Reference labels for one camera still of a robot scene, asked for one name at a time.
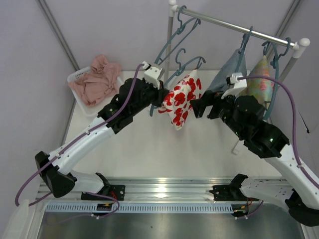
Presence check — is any red poppy print skirt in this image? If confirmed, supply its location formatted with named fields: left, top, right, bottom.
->
left=158, top=69, right=202, bottom=130

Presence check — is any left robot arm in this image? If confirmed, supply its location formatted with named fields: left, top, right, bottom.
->
left=35, top=78, right=169, bottom=198

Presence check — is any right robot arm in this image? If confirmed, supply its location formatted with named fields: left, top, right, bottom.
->
left=190, top=91, right=319, bottom=227

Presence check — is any teal hanger with floral garment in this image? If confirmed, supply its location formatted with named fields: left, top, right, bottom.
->
left=262, top=41, right=279, bottom=121

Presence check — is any teal hanger with blue garment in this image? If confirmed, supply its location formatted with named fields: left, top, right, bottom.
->
left=235, top=26, right=253, bottom=73

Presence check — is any light blue fleece garment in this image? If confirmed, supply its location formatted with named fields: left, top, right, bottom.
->
left=207, top=49, right=247, bottom=92

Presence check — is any pastel floral garment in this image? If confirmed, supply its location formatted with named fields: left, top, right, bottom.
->
left=238, top=56, right=269, bottom=105

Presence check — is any pink crumpled garment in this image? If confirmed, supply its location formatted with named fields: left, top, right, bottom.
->
left=68, top=54, right=122, bottom=107

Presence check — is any white plastic laundry basket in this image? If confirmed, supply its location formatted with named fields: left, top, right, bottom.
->
left=67, top=66, right=123, bottom=117

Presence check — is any silver clothes rack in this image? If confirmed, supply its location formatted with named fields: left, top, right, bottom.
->
left=162, top=0, right=311, bottom=82

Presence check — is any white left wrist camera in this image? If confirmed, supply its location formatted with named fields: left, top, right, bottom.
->
left=142, top=61, right=164, bottom=90

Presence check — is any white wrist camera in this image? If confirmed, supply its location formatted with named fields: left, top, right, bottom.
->
left=142, top=61, right=164, bottom=90
left=221, top=73, right=247, bottom=99

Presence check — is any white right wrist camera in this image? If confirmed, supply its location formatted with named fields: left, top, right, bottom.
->
left=221, top=73, right=247, bottom=99

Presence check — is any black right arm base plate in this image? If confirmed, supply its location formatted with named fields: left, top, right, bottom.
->
left=209, top=185, right=259, bottom=202

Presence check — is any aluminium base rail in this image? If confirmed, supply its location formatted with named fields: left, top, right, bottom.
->
left=35, top=176, right=289, bottom=203

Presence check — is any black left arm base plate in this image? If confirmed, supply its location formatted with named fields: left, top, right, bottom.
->
left=81, top=185, right=126, bottom=201

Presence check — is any white slotted cable duct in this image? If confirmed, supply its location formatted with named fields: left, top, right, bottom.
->
left=46, top=202, right=234, bottom=214

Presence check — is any grey corner frame post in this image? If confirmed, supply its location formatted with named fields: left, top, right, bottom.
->
left=35, top=0, right=80, bottom=71

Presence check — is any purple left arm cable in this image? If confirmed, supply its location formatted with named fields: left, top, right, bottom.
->
left=14, top=63, right=148, bottom=224

